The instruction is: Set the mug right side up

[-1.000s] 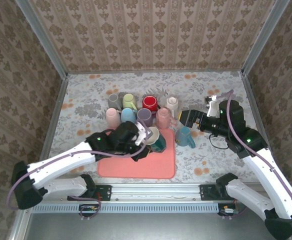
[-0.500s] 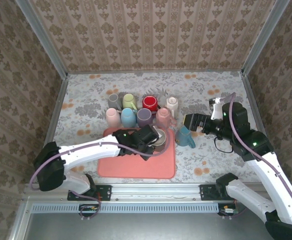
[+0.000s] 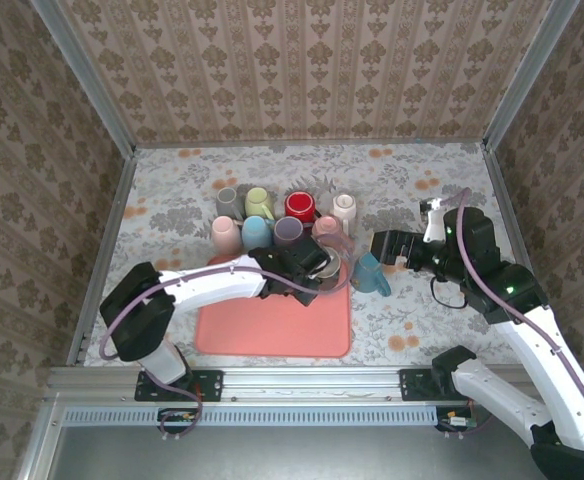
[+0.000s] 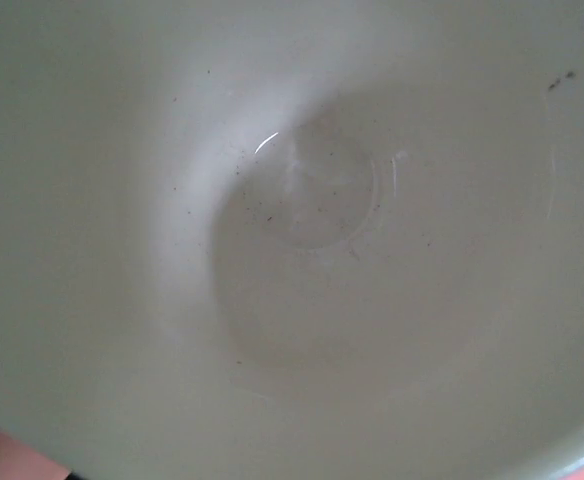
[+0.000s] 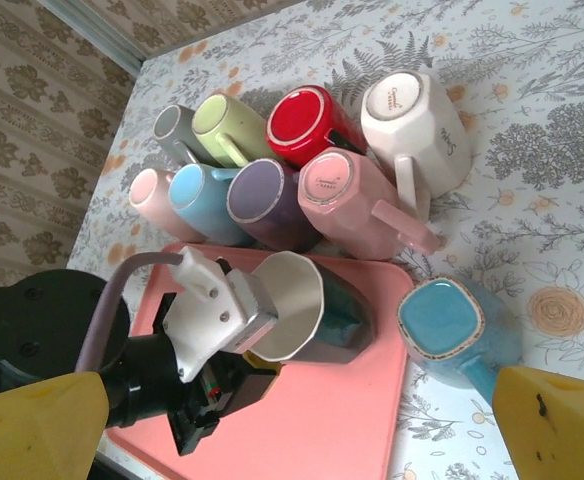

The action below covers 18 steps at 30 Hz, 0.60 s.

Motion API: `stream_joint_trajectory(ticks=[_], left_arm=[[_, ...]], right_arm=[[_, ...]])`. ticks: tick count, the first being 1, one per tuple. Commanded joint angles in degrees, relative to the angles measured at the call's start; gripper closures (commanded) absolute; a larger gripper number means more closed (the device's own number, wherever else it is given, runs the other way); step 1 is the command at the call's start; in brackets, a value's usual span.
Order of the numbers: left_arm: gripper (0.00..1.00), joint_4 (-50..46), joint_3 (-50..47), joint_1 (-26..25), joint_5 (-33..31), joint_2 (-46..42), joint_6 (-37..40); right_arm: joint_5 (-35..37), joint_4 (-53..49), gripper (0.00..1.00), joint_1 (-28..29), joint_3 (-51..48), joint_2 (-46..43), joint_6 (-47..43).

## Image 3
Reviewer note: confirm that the teal mug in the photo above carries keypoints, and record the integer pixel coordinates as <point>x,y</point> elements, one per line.
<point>367,275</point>

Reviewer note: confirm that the light blue mug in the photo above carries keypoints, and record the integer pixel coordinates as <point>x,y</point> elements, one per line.
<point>256,231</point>

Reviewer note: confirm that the salmon pink mug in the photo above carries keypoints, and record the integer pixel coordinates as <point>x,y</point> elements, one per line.
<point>327,226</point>

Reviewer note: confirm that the cream white mug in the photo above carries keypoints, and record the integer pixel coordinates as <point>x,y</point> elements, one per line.
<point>344,205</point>

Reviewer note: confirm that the red mug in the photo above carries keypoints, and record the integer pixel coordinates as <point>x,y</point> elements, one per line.
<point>299,205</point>

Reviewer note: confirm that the yellow-green mug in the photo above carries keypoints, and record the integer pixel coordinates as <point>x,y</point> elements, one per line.
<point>259,202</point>

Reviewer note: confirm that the pale pink mug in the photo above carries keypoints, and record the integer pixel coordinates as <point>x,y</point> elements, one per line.
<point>224,234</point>

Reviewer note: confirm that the grey mug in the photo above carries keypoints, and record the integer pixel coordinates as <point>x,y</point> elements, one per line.
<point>227,200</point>

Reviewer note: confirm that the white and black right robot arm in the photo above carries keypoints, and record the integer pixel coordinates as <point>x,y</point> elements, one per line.
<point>537,345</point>

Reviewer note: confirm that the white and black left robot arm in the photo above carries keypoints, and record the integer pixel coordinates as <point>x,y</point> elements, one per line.
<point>207,287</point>

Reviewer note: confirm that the purple mug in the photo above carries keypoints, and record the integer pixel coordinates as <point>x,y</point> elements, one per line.
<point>287,230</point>

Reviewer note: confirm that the salmon pink rubber mat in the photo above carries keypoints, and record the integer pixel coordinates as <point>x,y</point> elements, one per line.
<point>272,330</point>

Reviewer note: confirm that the floral tablecloth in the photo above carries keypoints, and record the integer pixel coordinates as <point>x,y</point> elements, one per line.
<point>372,170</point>

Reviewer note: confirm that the small circuit board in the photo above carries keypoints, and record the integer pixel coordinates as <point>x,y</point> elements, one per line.
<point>454,421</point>
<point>177,417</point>

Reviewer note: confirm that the aluminium side rail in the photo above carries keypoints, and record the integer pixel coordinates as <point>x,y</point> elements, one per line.
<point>497,175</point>
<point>106,250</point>

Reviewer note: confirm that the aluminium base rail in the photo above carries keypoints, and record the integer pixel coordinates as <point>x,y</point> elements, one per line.
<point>312,385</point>

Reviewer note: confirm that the aluminium frame post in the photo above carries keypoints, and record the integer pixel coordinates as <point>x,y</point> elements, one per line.
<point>527,75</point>
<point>92,85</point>

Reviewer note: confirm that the aluminium lower frame rail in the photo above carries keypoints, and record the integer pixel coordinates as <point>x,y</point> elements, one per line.
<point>42,440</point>

